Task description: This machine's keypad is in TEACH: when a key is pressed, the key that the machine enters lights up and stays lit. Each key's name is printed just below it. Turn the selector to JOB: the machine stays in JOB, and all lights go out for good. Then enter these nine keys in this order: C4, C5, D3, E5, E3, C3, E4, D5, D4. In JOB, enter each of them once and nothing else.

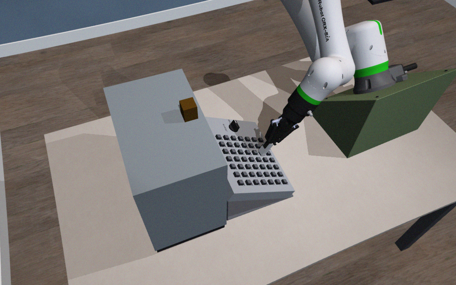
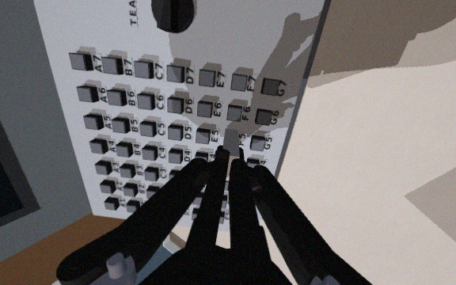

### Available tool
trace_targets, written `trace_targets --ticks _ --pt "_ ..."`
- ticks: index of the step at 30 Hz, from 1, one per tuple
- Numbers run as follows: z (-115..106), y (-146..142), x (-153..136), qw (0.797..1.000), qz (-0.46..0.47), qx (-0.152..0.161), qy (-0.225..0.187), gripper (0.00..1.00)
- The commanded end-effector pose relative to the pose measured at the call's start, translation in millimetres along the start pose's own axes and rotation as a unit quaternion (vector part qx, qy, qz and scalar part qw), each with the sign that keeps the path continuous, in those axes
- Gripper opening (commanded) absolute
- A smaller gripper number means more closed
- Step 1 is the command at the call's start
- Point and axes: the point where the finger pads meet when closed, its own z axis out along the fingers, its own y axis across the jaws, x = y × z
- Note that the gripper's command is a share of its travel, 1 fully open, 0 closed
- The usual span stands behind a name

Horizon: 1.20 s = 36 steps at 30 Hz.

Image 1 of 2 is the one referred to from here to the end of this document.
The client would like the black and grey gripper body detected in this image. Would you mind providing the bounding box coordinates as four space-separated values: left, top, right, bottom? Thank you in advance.
278 103 305 128

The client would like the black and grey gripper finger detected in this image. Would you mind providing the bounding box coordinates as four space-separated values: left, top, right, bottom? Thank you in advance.
263 123 299 156
258 117 289 156

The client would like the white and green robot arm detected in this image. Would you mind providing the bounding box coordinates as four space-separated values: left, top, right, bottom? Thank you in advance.
280 0 417 117

